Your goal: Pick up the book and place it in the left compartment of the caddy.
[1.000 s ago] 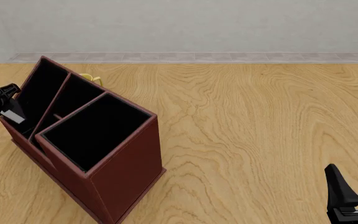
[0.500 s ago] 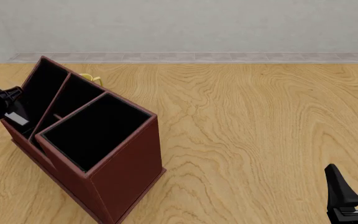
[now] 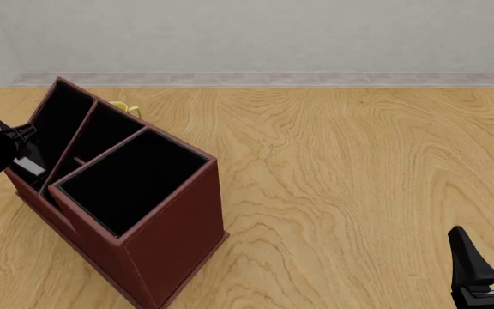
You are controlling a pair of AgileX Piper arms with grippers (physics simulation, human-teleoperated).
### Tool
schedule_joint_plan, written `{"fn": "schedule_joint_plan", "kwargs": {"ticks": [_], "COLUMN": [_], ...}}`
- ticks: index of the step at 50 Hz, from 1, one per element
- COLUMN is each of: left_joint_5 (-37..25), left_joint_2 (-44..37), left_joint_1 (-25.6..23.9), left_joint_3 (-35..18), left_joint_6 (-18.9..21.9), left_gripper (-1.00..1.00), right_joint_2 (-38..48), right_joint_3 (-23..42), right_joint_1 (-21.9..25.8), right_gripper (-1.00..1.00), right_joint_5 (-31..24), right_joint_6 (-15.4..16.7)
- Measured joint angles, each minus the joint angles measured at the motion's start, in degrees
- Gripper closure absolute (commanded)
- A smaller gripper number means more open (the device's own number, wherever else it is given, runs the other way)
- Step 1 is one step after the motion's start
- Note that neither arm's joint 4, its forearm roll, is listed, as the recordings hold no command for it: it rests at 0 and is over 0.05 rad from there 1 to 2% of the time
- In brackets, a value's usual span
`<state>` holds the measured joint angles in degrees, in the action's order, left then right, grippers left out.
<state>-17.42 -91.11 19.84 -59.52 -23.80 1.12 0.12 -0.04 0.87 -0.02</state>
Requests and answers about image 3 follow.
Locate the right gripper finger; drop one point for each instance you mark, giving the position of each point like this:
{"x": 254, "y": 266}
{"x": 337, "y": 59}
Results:
{"x": 470, "y": 260}

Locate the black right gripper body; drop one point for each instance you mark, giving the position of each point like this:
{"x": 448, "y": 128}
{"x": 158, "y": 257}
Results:
{"x": 487, "y": 299}

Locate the red-brown desk caddy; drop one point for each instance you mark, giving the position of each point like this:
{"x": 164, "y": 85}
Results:
{"x": 174, "y": 225}

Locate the small yellow object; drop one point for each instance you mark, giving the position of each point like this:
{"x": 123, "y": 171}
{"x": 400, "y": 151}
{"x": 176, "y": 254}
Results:
{"x": 120, "y": 105}

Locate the small grey flat plate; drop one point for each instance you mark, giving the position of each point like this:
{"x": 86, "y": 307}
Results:
{"x": 30, "y": 165}

